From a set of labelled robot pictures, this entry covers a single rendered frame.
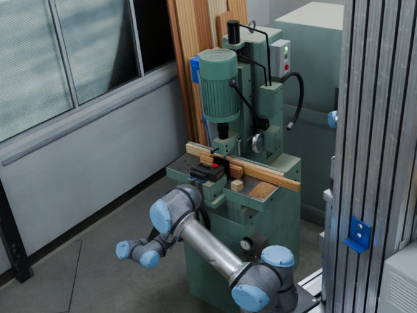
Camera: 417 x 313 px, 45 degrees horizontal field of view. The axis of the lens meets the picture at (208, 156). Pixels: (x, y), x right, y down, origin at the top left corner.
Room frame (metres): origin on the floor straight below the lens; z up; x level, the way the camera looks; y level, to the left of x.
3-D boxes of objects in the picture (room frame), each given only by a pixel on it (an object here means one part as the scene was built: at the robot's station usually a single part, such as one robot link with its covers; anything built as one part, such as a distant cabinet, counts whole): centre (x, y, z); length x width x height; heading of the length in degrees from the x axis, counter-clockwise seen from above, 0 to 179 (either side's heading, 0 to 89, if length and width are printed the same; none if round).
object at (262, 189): (1.97, -0.24, 0.91); 0.12 x 0.09 x 0.03; 140
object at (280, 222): (2.30, -0.16, 0.36); 0.58 x 0.45 x 0.71; 140
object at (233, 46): (2.32, -0.17, 1.54); 0.08 x 0.08 x 0.17; 50
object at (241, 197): (2.11, -0.04, 0.87); 0.61 x 0.30 x 0.06; 50
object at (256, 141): (2.23, -0.26, 1.02); 0.12 x 0.03 x 0.12; 140
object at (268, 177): (2.13, -0.19, 0.92); 0.59 x 0.02 x 0.04; 50
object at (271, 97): (2.28, -0.34, 1.23); 0.09 x 0.08 x 0.15; 140
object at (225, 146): (2.22, -0.10, 1.03); 0.14 x 0.07 x 0.09; 140
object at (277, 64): (2.37, -0.40, 1.40); 0.10 x 0.06 x 0.16; 140
